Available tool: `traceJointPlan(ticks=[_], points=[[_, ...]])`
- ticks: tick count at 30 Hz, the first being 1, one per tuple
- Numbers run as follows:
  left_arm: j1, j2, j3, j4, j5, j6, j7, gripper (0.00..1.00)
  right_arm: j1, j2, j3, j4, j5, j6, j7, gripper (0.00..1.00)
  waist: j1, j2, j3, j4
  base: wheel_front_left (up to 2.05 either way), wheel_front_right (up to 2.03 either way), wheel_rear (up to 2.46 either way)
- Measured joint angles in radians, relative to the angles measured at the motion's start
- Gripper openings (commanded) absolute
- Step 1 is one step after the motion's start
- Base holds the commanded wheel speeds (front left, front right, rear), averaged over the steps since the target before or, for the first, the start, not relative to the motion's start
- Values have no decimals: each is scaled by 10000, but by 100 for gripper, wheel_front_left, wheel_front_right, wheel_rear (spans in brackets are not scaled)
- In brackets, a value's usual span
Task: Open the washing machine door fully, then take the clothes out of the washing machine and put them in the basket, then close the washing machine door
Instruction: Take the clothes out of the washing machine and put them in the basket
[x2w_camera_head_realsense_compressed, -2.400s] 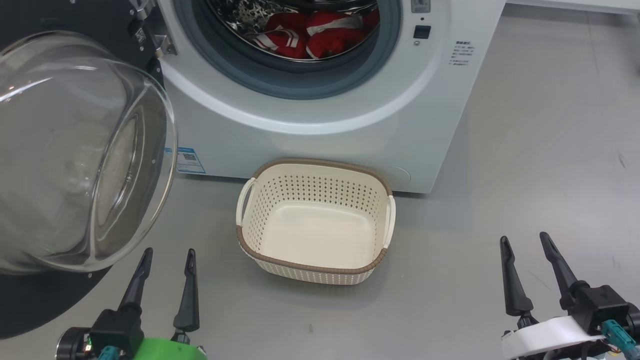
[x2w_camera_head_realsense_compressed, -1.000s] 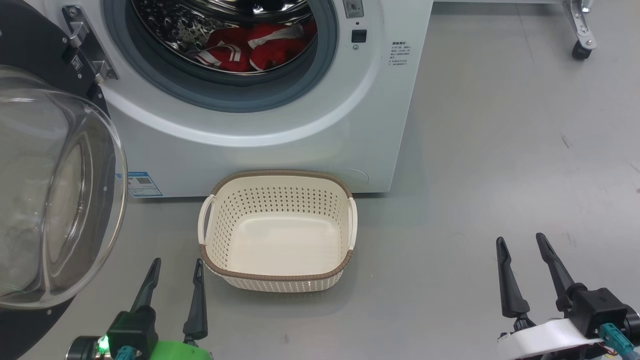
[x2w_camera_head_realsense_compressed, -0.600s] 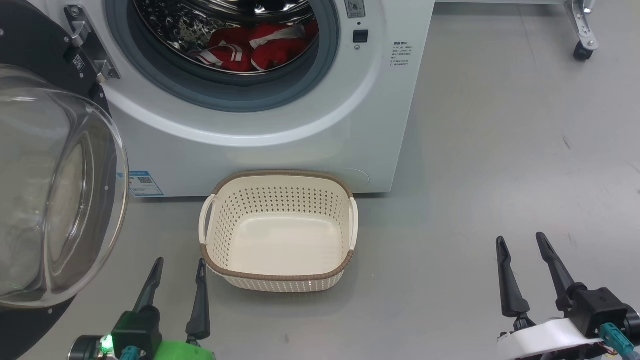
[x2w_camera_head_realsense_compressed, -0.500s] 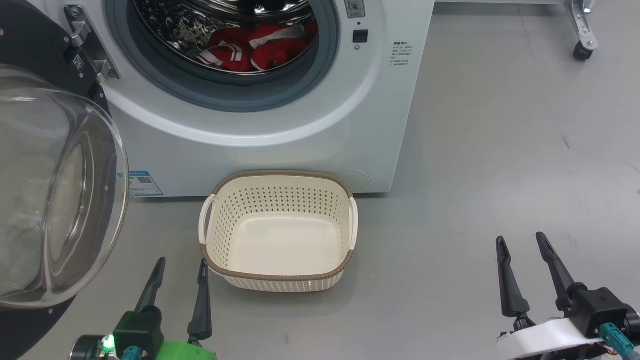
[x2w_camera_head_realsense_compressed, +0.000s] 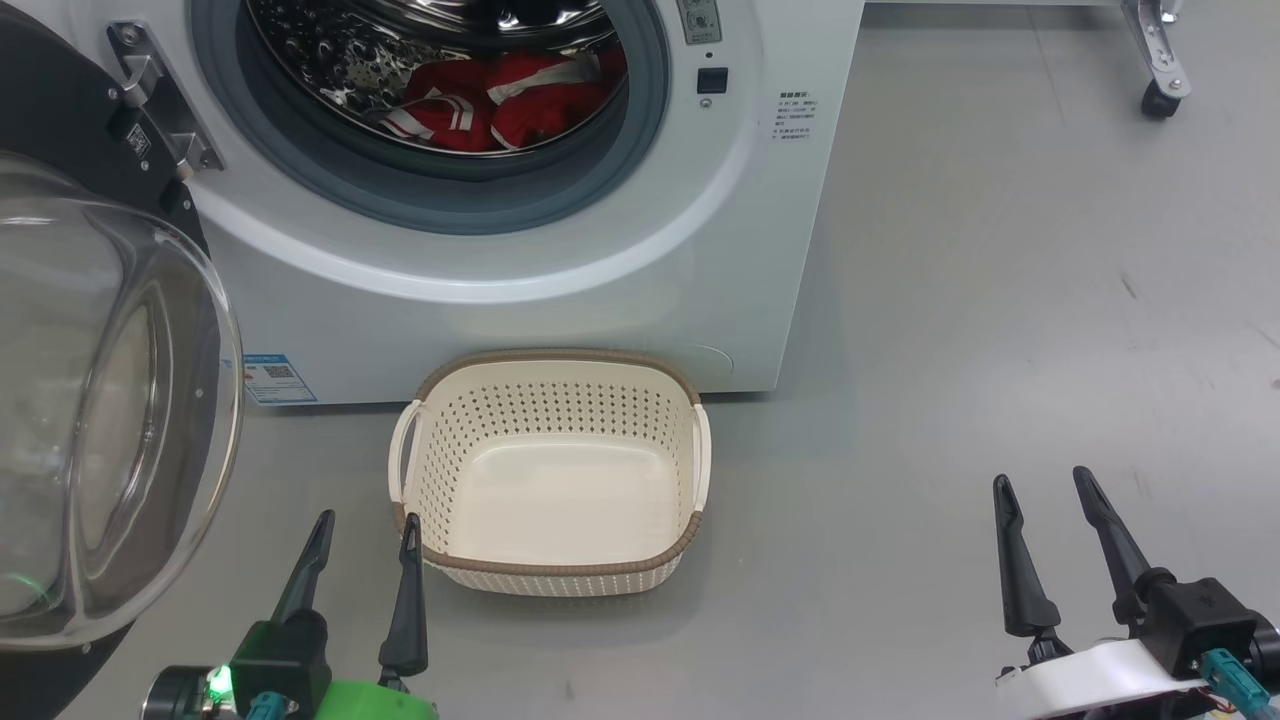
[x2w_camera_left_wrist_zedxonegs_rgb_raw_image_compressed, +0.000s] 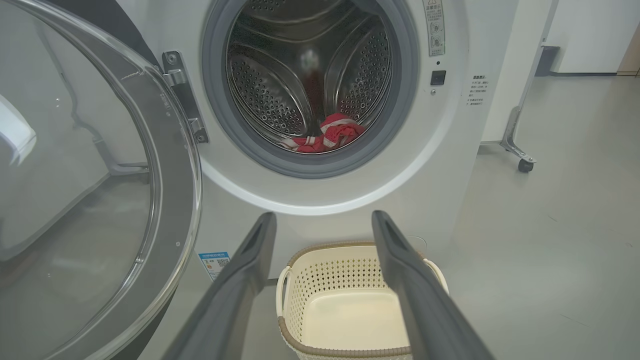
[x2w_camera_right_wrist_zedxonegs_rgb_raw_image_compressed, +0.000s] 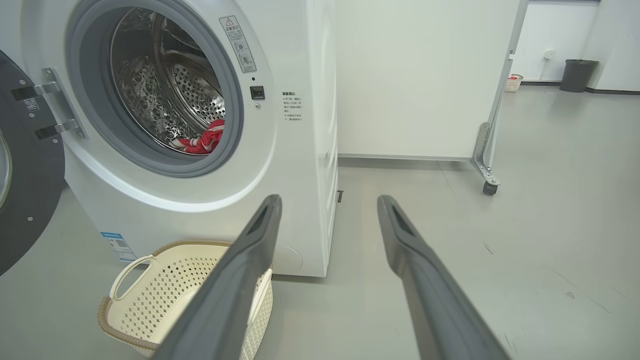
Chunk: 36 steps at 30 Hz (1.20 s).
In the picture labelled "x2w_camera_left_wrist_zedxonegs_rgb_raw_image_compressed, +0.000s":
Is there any silver metal door hinge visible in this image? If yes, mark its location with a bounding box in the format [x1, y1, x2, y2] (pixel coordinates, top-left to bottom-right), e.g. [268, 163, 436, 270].
[161, 50, 209, 144]

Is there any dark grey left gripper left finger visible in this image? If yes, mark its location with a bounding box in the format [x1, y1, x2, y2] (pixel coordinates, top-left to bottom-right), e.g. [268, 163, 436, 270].
[161, 212, 277, 360]

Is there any white partition panel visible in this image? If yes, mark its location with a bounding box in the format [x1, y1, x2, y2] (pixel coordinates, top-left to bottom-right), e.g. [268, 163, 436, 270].
[480, 0, 561, 143]

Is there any metal partition foot bracket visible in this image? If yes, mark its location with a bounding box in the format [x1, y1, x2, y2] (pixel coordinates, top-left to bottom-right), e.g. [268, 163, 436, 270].
[500, 106, 537, 163]

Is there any blue energy label sticker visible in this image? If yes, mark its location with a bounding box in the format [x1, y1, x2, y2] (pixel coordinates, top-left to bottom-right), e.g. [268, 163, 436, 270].
[198, 251, 232, 282]

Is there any cream perforated laundry basket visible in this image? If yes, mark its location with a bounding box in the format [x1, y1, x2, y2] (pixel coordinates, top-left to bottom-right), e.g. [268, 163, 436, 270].
[276, 242, 449, 360]

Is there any grey warning sticker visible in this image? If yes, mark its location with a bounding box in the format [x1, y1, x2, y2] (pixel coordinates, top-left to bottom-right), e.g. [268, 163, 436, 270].
[423, 0, 446, 57]

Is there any printed text notice sticker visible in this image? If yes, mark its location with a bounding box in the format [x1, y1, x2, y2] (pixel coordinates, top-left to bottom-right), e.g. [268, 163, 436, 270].
[467, 75, 488, 107]

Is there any red basketball jersey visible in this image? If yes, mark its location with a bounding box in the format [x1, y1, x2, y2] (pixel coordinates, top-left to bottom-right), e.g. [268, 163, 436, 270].
[280, 113, 366, 154]

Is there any white front-load washing machine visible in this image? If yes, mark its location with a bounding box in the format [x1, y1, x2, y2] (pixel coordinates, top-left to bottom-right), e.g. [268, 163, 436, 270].
[115, 0, 521, 360]

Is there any round black glass washer door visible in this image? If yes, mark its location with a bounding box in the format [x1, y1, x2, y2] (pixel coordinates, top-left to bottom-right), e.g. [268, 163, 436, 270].
[0, 0, 203, 360]

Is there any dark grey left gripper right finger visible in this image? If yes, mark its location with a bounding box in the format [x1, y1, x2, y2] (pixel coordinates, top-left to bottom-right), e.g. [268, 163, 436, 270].
[371, 210, 496, 360]

